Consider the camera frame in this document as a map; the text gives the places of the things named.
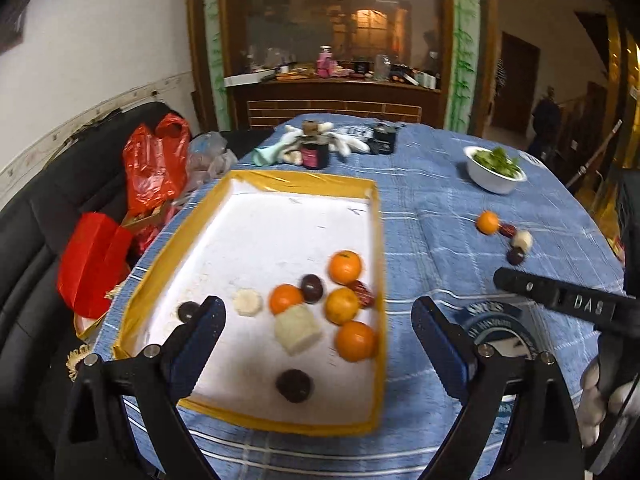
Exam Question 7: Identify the clear plastic bags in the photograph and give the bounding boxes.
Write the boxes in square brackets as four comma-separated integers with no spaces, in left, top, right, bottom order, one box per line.
[184,131,238,193]

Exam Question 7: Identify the green lettuce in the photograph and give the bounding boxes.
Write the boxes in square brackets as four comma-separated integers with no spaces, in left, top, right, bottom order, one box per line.
[472,148,522,179]

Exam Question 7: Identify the dark figurine statue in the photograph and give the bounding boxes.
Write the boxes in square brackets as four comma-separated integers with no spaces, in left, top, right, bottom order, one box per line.
[527,86,561,158]

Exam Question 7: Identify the black sofa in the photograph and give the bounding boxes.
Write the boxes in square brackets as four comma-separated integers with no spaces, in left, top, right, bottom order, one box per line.
[1,103,176,479]

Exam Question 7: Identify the black box on table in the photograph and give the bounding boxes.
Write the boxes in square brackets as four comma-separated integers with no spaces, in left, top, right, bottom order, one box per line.
[368,122,399,155]

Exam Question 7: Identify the white gloved hand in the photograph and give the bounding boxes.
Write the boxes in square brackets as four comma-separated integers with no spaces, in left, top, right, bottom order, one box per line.
[576,358,640,448]

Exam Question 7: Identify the dark plum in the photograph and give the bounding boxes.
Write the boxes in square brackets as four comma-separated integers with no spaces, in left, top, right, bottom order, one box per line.
[506,247,526,266]
[276,368,314,404]
[177,301,201,323]
[299,274,324,304]

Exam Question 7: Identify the pink bottle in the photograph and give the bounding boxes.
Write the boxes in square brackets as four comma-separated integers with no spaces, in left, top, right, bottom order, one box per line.
[316,44,337,78]

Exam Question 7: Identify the yellow rimmed white tray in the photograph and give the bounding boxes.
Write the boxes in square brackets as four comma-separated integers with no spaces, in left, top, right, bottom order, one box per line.
[113,170,386,437]

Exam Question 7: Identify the tasselled cushion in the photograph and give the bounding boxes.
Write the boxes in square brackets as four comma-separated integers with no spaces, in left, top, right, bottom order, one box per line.
[65,344,92,382]

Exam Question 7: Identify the wooden sideboard counter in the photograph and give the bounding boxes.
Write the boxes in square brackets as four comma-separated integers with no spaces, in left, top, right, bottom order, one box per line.
[227,78,446,129]

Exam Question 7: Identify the red plastic bag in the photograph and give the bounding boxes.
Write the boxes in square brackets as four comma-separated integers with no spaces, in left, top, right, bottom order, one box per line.
[122,113,191,256]

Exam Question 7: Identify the orange tangerine bottom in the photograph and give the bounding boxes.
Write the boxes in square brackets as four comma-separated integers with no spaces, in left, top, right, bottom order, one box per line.
[334,321,378,363]

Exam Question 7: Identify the dark jar with cork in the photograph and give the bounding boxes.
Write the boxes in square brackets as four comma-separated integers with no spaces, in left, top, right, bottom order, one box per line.
[299,120,331,170]

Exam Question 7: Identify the red jujube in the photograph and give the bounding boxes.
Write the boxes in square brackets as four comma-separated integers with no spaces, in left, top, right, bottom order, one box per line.
[498,223,516,238]
[346,280,375,309]

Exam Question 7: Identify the red gift box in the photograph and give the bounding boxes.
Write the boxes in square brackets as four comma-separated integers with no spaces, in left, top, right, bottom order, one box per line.
[56,212,132,320]

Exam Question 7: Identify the white bowl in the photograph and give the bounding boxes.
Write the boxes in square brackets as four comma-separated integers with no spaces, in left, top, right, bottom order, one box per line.
[463,146,527,195]

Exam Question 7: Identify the large white yam chunk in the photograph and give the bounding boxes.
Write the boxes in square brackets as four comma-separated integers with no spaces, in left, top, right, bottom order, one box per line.
[274,304,323,356]

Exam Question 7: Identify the blue checked tablecloth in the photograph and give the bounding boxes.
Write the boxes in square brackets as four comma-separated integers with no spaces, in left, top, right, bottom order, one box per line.
[94,112,626,480]

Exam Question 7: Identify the dull orange tangerine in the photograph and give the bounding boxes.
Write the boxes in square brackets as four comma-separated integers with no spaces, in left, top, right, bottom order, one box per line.
[324,287,360,326]

